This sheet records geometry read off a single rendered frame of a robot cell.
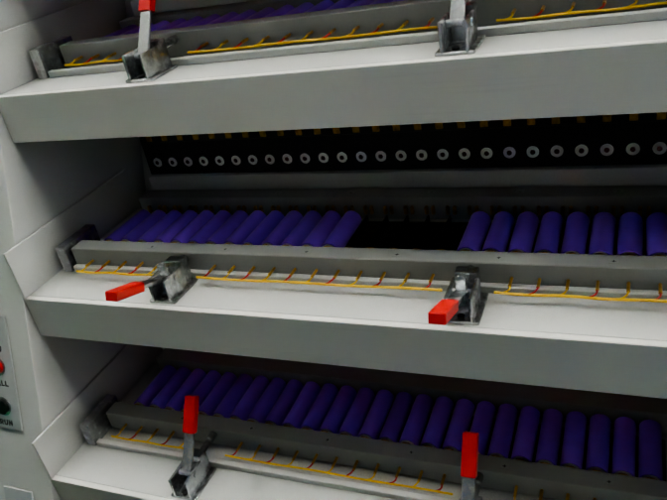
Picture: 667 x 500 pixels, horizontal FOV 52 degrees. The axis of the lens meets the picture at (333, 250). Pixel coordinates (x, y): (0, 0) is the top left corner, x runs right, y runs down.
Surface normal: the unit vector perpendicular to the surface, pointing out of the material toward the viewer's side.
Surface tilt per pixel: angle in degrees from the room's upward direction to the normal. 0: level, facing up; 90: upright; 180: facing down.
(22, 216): 90
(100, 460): 19
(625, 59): 109
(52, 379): 90
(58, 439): 90
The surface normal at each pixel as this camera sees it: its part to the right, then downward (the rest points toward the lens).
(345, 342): -0.36, 0.50
